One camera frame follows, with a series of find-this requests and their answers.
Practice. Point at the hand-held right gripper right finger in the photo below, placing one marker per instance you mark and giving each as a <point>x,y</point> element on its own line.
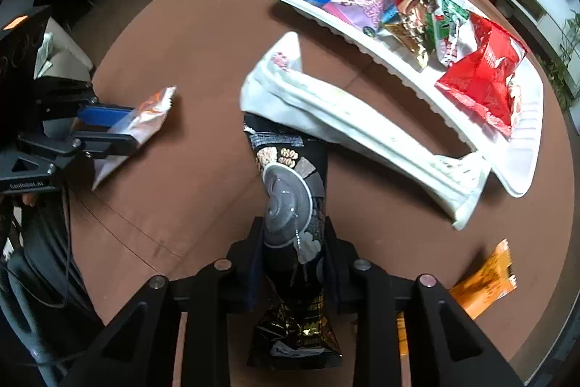
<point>339,276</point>

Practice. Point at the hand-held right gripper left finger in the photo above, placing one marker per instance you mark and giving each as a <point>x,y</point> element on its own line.
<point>244,267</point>

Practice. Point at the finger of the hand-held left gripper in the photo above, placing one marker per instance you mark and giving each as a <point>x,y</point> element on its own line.
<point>104,115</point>
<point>108,144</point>

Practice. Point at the red and white snack packet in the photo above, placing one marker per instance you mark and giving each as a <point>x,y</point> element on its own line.
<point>145,124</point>

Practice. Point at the black snack packet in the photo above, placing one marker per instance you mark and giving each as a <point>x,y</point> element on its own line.
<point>290,196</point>

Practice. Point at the white plastic tray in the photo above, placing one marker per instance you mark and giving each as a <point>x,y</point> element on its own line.
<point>521,155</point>

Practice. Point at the gold snack packet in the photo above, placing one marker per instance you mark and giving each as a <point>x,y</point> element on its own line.
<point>408,34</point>

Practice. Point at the green snack packet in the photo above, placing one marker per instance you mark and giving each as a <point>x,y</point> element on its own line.
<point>446,24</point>

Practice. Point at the person's left hand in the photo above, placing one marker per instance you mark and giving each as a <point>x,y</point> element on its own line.
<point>31,199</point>

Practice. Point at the beige armchair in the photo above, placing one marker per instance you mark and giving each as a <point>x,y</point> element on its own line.
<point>68,51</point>

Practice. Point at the person's dark pants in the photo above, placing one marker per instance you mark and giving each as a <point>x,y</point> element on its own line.
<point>40,264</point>

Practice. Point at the large white snack bag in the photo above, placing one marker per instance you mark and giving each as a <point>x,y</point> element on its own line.
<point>362,128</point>

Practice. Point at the trailing green plant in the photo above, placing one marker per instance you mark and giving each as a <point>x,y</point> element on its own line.
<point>566,60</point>

